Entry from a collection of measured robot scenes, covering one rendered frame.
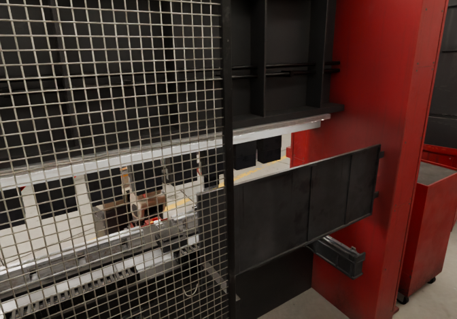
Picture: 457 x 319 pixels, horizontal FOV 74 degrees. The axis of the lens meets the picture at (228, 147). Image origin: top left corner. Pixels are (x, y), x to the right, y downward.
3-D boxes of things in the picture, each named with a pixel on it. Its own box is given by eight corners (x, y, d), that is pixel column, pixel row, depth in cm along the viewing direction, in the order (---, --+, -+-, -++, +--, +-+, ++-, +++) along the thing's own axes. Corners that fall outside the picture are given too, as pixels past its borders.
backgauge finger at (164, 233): (167, 220, 164) (166, 212, 162) (188, 244, 142) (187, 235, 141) (145, 227, 158) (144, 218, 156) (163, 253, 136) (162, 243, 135)
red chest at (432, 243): (381, 252, 289) (396, 152, 260) (438, 283, 248) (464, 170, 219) (347, 271, 264) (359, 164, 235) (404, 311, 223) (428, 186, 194)
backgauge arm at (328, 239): (279, 220, 208) (280, 202, 204) (363, 274, 156) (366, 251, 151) (271, 224, 204) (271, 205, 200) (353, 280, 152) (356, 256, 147)
